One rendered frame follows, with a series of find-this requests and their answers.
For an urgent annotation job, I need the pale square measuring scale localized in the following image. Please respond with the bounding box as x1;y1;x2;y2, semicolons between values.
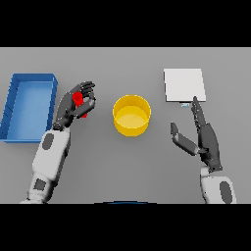
163;68;208;108

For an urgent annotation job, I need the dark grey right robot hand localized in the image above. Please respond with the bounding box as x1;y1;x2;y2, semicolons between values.
170;95;224;174

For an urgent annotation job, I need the red beaker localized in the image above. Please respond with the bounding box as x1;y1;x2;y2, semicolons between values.
72;91;89;119

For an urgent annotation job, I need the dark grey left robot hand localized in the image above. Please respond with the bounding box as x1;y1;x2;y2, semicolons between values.
52;80;97;132

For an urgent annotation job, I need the yellow bowl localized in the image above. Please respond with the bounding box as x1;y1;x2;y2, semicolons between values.
112;94;152;137

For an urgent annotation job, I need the blue tray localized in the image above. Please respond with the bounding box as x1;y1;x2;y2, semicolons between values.
0;73;59;144

